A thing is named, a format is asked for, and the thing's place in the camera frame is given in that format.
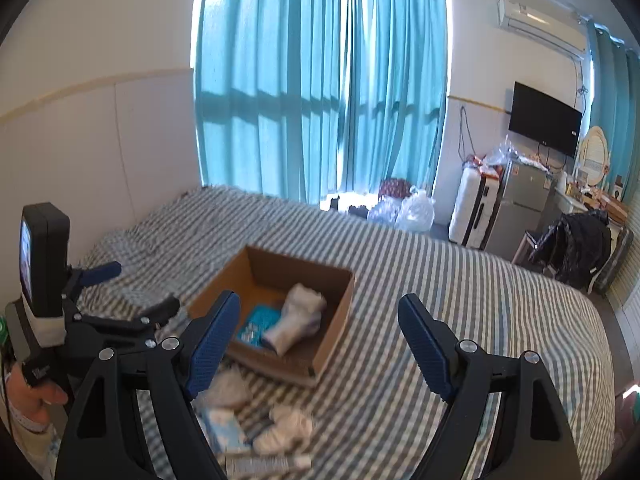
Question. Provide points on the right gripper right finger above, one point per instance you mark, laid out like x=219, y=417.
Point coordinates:
x=532, y=437

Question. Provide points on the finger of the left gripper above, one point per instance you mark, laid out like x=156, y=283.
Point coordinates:
x=157, y=316
x=80, y=279

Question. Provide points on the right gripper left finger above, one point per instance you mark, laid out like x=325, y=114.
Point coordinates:
x=104, y=436

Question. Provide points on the clear plastic swab jar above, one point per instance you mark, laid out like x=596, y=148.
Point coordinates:
x=228, y=390

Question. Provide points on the blue pill blister card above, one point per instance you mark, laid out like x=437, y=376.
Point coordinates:
x=260, y=319

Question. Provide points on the blue cloud tissue pack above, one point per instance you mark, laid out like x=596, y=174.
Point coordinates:
x=223, y=431

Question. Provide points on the white toothpaste tube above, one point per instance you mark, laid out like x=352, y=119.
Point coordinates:
x=266, y=466

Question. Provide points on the white bunny plush toy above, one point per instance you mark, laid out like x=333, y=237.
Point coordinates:
x=289, y=427

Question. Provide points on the person's left hand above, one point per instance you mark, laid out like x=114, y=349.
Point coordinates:
x=29, y=405

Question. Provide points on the brown cardboard box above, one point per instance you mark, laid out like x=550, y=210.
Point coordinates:
x=257, y=276

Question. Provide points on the checkered bed duvet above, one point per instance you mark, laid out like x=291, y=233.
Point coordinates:
x=373, y=412

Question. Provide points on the black jacket on chair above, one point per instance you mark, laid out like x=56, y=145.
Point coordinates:
x=576, y=246

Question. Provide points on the silver mini fridge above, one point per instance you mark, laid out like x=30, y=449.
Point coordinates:
x=523, y=193

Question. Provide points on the clear plastic bag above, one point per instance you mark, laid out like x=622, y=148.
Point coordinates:
x=414, y=213

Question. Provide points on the left teal window curtain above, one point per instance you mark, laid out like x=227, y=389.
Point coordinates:
x=266, y=89

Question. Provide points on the teal window curtain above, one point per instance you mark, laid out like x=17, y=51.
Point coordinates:
x=394, y=83
x=266, y=89

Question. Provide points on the white suitcase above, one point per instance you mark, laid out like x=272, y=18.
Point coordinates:
x=475, y=202

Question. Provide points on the dark red patterned bag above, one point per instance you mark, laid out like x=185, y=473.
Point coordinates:
x=395, y=188

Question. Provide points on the oval white vanity mirror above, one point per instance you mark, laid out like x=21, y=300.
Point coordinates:
x=593, y=157

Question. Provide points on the right teal curtain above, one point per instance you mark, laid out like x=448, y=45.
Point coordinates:
x=615, y=104

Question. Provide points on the middle teal window curtain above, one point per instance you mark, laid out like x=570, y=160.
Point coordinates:
x=394, y=83

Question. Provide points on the black camera screen unit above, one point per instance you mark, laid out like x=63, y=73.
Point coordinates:
x=44, y=235

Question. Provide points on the black wall television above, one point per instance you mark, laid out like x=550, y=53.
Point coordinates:
x=544, y=119

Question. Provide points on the white wall air conditioner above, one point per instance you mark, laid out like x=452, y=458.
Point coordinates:
x=540, y=27

